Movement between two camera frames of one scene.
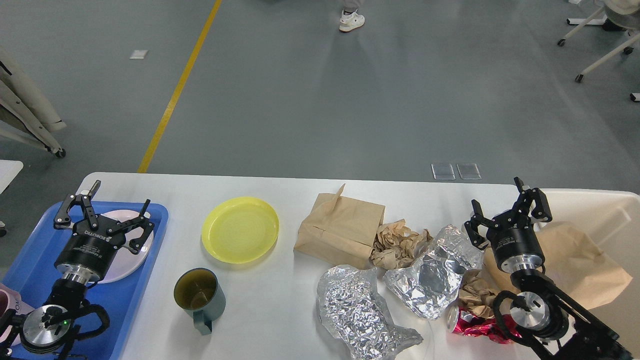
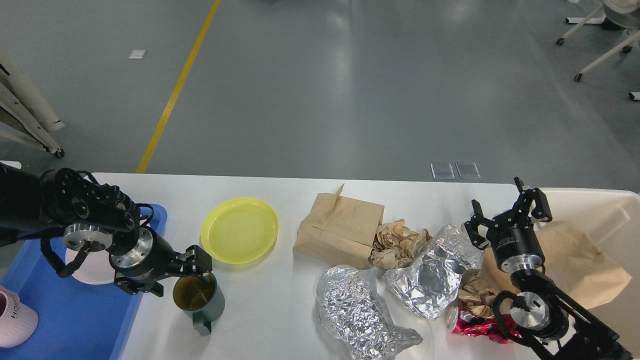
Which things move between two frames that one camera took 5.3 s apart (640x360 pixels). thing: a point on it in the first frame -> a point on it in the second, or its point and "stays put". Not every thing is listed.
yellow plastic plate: [239, 230] stays put
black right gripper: [515, 245] stays put
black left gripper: [88, 254] -> [153, 259]
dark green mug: [198, 293] stays put
